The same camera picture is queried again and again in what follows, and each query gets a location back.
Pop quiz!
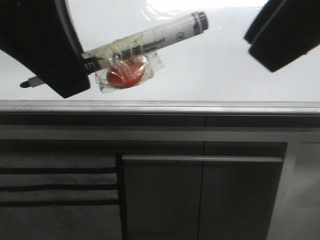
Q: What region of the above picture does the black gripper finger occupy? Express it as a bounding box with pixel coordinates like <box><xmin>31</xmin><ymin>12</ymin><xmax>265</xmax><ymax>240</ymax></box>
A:
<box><xmin>0</xmin><ymin>0</ymin><xmax>90</xmax><ymax>99</ymax></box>
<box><xmin>244</xmin><ymin>0</ymin><xmax>320</xmax><ymax>72</ymax></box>

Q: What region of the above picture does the white whiteboard marker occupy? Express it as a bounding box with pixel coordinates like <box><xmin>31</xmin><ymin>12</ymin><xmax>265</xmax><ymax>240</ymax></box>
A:
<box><xmin>20</xmin><ymin>11</ymin><xmax>209</xmax><ymax>88</ymax></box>

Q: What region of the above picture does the red round magnet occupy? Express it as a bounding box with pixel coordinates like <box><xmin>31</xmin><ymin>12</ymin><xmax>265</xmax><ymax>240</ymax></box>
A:
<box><xmin>95</xmin><ymin>52</ymin><xmax>164</xmax><ymax>93</ymax></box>

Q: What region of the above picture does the white whiteboard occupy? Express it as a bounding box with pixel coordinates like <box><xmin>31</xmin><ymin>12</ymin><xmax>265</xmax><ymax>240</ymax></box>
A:
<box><xmin>0</xmin><ymin>0</ymin><xmax>320</xmax><ymax>115</ymax></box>

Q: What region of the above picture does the grey cabinet with doors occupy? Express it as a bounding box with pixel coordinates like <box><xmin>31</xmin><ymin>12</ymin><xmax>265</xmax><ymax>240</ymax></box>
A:
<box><xmin>122</xmin><ymin>142</ymin><xmax>287</xmax><ymax>240</ymax></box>

